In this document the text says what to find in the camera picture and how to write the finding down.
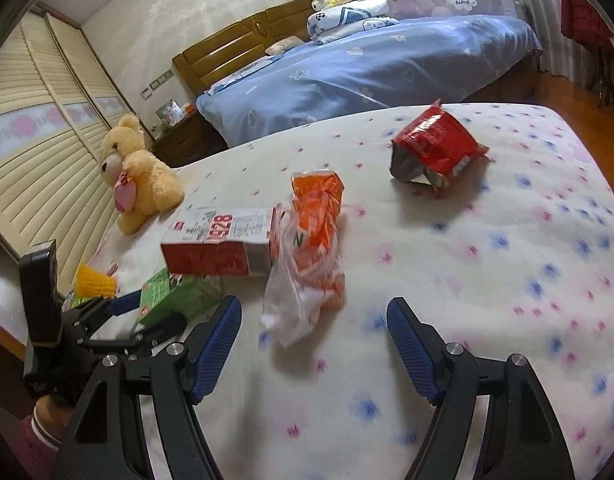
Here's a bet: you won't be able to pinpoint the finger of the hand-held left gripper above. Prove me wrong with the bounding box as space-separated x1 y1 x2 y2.
87 312 188 356
62 291 142 333

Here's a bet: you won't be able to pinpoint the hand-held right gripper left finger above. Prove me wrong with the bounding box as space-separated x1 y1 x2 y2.
52 295 244 480

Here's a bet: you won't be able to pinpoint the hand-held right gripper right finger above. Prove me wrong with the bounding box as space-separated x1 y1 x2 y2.
386 296 578 480

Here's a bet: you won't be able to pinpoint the green drink carton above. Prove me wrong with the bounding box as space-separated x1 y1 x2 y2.
138 266 222 331

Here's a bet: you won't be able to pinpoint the clear plastic bag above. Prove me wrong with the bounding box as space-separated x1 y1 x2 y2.
262 210 348 348

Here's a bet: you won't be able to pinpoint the red packets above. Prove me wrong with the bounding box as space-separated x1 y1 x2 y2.
160 206 284 279

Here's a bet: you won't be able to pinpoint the orange snack packet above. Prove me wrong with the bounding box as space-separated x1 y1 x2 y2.
291 170 348 311

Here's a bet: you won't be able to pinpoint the red snack bag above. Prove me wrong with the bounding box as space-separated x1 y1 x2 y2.
390 100 490 198

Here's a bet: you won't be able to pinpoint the person's left forearm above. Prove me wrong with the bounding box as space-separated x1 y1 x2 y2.
17 394 82 480

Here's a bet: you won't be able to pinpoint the yellow foam fruit net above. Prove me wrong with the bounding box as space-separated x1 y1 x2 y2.
74 262 118 298

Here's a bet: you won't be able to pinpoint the white floral bed sheet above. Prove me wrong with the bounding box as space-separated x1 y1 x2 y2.
0 102 614 480

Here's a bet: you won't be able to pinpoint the cream louvered closet doors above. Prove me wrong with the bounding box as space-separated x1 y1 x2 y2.
0 2 138 281

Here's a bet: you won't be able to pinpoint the yellow teddy bear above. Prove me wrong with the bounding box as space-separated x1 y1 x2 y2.
98 114 186 236

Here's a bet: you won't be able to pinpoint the wooden nightstand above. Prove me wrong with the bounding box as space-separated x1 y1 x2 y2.
149 112 230 168

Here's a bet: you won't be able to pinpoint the blue white pillow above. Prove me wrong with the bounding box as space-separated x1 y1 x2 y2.
207 57 278 96

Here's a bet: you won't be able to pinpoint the brown wooden headboard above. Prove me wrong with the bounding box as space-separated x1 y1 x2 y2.
172 0 320 98

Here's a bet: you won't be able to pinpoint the bed with blue sheet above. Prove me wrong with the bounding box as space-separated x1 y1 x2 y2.
196 15 544 150

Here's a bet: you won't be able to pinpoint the small pink pillow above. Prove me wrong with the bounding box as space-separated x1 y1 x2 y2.
264 35 300 57

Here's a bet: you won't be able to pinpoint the folded blue white quilt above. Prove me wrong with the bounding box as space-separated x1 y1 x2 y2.
307 0 400 45

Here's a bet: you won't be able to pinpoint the pink plush toy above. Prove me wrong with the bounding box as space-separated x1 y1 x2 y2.
417 0 460 18

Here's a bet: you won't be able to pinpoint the grey patterned curtains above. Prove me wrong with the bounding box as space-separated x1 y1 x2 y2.
507 0 588 81

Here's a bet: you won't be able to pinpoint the red puffer jacket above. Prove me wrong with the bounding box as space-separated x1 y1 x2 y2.
561 0 614 53

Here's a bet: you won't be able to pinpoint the wall switch panel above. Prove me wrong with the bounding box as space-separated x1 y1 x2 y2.
139 71 174 100

